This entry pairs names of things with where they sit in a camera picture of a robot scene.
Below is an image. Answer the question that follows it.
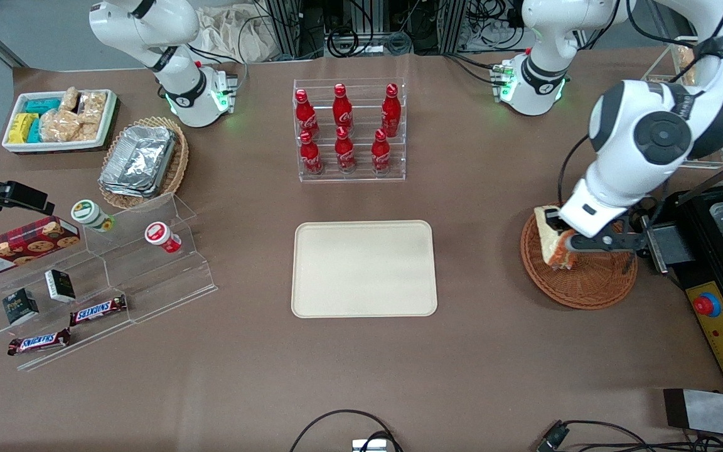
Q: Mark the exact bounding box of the triangle sandwich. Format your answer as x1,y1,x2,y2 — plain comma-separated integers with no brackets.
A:
533,205,581,272

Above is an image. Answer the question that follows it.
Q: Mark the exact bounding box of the round brown wicker basket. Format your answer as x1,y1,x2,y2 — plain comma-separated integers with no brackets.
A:
520,210,639,311

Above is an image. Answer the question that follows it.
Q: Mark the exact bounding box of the oval light wicker basket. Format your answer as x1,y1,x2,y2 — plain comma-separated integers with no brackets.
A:
98,116,190,211

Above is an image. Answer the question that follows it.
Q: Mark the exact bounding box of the cream plastic tray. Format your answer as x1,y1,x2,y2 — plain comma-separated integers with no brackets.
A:
291,220,438,319

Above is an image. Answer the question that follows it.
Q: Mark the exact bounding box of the red tartan Walkers cookie box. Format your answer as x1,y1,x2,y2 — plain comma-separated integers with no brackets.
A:
0,215,81,281

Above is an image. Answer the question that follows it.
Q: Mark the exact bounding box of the white rectangular snack bin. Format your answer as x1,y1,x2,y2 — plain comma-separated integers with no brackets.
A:
2,89,117,153

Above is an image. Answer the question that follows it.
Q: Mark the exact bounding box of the yellow snack packet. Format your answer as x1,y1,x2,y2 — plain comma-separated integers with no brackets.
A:
8,113,39,144

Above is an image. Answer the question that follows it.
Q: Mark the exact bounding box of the green sunflower yogurt cup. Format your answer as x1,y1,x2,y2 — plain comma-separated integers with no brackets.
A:
71,200,115,234

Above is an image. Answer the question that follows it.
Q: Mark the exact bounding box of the black box white label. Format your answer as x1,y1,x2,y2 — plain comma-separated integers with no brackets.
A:
45,269,77,304

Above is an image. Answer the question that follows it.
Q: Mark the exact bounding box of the black box gold Face print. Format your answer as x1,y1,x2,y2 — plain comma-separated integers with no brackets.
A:
2,288,40,326

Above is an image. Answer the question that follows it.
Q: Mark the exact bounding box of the stack of foil trays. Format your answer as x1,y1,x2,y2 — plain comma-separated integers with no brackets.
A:
99,124,178,199

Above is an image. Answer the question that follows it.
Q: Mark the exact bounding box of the Snickers chocolate bar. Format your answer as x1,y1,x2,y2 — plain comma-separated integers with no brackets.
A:
8,328,72,357
70,294,128,326

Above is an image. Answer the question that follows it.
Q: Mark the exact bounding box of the red emergency stop button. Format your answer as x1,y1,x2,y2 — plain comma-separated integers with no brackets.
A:
694,292,722,318

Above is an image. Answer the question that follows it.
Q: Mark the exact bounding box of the red lidded yogurt cup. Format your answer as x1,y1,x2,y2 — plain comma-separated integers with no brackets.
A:
144,222,182,254

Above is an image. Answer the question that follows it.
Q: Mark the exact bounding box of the clear acrylic stepped shelf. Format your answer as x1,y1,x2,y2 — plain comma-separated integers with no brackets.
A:
0,191,218,372

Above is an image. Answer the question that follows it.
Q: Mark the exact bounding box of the red cola bottle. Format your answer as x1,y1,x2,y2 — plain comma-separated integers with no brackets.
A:
299,131,323,175
372,129,392,175
381,83,402,137
335,126,356,174
333,83,355,134
294,89,320,139

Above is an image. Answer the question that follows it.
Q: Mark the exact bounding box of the clear acrylic bottle rack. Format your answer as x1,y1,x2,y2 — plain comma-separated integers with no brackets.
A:
292,78,407,183

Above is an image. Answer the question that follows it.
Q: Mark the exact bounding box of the grey flat pad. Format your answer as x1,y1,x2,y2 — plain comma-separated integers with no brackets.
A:
663,388,723,441

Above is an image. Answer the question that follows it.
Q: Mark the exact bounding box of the beige cloth bag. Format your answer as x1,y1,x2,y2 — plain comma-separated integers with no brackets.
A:
197,5,284,64

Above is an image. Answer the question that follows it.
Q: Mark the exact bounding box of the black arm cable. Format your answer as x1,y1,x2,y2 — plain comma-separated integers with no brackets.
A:
556,134,591,208

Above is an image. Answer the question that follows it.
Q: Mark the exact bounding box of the grey metal bracket plate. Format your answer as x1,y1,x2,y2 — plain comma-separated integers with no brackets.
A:
646,224,697,276

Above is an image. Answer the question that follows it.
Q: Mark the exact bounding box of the black cable with plug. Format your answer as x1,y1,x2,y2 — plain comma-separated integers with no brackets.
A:
536,419,723,452

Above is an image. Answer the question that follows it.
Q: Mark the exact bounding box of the black looped cable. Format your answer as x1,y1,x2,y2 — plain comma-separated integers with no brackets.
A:
289,409,404,452

